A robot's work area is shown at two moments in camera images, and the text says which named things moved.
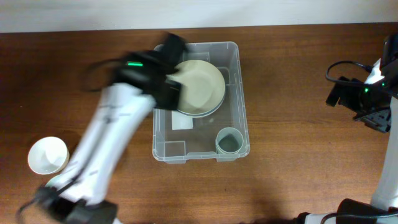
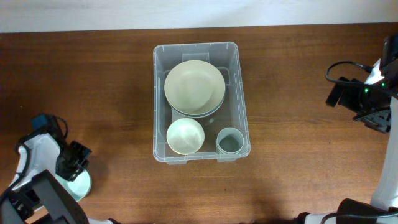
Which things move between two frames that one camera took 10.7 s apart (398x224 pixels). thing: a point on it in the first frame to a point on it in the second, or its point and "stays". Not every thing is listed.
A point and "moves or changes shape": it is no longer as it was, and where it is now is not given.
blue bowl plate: [203, 114] stays
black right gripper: [346, 99] stays
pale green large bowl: [203, 86] stays
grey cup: [228, 140] stays
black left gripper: [173, 104] to [84, 151]
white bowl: [48, 155] moves or changes shape
